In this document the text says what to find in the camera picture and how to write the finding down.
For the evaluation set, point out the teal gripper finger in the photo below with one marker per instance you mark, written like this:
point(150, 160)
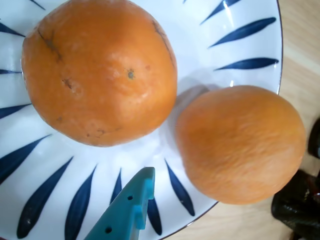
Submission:
point(122, 215)

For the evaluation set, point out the orange with green stem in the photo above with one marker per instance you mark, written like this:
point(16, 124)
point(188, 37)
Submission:
point(240, 145)

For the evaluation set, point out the scarred orange with dark lines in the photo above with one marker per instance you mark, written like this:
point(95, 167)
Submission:
point(100, 75)

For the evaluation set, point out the white plate with blue strokes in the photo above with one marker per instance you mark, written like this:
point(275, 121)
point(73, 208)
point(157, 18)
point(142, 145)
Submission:
point(147, 156)

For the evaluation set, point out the black glossy object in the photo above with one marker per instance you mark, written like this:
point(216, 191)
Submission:
point(297, 210)
point(315, 140)

